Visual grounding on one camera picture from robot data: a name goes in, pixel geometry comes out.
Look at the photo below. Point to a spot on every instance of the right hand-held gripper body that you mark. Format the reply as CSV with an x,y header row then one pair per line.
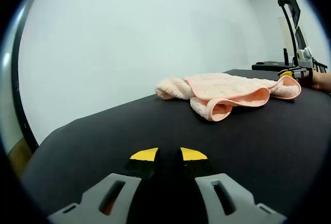
x,y
305,57

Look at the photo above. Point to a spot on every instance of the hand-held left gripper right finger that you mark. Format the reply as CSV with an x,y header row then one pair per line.
x,y
232,195

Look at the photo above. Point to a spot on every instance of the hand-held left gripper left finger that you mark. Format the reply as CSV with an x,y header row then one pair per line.
x,y
103,195

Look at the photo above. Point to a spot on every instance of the pink towel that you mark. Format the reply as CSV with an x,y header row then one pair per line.
x,y
222,85

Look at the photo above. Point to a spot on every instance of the person's right hand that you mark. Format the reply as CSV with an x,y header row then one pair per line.
x,y
322,80

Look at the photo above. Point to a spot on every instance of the small black cylinder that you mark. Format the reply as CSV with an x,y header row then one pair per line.
x,y
286,56

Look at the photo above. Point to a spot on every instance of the black flat base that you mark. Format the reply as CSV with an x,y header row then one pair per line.
x,y
269,66

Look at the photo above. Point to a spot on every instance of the small black monitor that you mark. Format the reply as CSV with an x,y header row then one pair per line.
x,y
301,39

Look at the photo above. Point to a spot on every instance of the black table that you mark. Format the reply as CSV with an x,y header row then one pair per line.
x,y
129,136

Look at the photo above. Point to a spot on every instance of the black partition frame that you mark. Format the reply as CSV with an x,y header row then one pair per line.
x,y
19,92

